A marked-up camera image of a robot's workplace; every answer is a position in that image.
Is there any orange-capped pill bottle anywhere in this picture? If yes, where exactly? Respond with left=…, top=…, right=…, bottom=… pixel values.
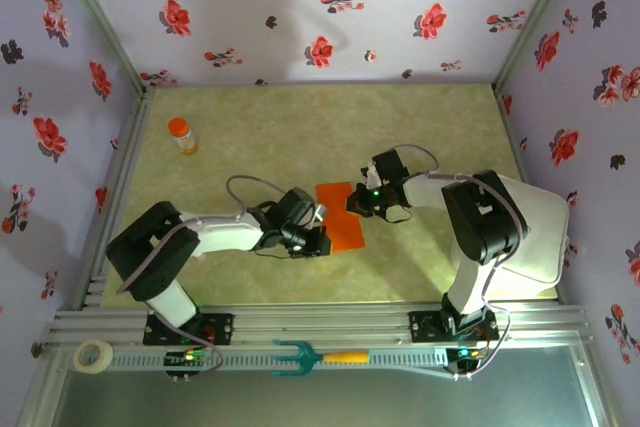
left=167, top=116, right=199, bottom=155

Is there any white tape roll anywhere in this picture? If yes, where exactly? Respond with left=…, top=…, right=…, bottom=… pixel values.
left=73, top=339, right=114, bottom=375

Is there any grey left arm cable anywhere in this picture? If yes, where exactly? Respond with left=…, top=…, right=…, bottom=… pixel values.
left=115, top=174, right=289, bottom=384

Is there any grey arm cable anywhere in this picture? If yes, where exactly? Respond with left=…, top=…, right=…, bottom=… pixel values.
left=115, top=174, right=289, bottom=384
left=394, top=143, right=531, bottom=382

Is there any aluminium mounting rail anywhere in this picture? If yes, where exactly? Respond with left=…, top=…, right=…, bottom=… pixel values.
left=47, top=302, right=596, bottom=348

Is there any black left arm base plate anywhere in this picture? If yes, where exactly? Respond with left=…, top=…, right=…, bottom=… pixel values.
left=143, top=311, right=236, bottom=347

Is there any teal rake with yellow handle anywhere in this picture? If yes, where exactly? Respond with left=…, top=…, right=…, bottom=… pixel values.
left=271, top=338, right=371, bottom=379

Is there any grey slotted cable duct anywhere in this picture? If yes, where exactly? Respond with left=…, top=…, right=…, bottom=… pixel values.
left=74, top=349, right=454, bottom=374

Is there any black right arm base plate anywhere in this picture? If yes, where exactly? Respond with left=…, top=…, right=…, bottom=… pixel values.
left=408, top=309, right=501, bottom=344

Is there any grey right arm cable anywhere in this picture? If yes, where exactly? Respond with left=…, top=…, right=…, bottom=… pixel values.
left=394, top=143, right=531, bottom=382

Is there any aluminium frame post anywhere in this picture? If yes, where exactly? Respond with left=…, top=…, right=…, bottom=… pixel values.
left=48, top=0, right=154, bottom=96
left=492, top=0, right=584, bottom=93

